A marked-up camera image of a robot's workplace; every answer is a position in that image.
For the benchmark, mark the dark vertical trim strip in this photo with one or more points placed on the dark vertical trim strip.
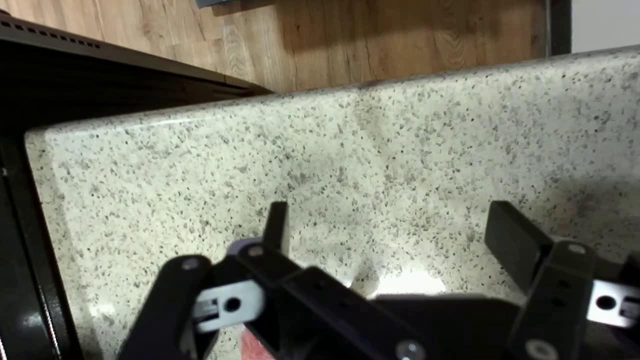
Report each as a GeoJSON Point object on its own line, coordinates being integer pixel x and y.
{"type": "Point", "coordinates": [558, 23]}

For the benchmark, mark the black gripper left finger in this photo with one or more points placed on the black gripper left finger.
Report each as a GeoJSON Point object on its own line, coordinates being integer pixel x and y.
{"type": "Point", "coordinates": [175, 293]}

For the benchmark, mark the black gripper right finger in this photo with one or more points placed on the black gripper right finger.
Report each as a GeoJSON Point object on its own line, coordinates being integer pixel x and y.
{"type": "Point", "coordinates": [552, 293]}

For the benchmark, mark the black electric stove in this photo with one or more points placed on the black electric stove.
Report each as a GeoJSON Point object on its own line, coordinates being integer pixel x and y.
{"type": "Point", "coordinates": [21, 281]}

